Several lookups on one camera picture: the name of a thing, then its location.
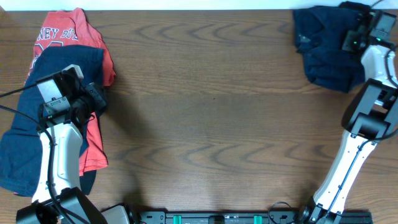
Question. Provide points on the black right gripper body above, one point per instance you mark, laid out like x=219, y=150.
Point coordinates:
x=351, y=40

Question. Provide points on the navy shorts on pile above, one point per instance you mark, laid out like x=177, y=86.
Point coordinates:
x=21, y=148

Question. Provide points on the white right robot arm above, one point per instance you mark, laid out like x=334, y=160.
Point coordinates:
x=370, y=118

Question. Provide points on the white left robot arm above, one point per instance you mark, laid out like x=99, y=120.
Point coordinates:
x=67, y=107

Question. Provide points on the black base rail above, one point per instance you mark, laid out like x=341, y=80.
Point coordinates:
x=160, y=217

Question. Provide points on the navy blue shorts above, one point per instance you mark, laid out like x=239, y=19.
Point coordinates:
x=319, y=33

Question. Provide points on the folded black shorts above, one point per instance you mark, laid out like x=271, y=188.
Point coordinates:
x=363, y=8

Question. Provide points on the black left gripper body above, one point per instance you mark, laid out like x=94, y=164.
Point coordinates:
x=95, y=94

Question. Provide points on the red printed t-shirt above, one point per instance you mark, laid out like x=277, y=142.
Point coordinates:
x=62, y=29

